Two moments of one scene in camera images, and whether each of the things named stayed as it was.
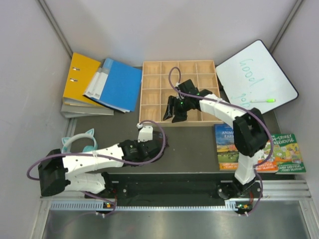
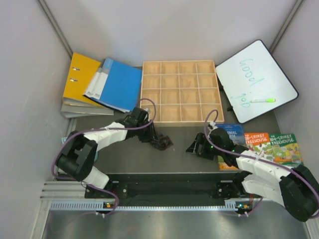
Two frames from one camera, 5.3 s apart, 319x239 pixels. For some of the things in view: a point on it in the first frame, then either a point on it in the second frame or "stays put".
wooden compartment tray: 156,87 stays put
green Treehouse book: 287,154 stays put
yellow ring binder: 81,70 stays put
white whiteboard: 251,78 stays put
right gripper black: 172,101 → 201,139
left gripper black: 144,142 → 151,135
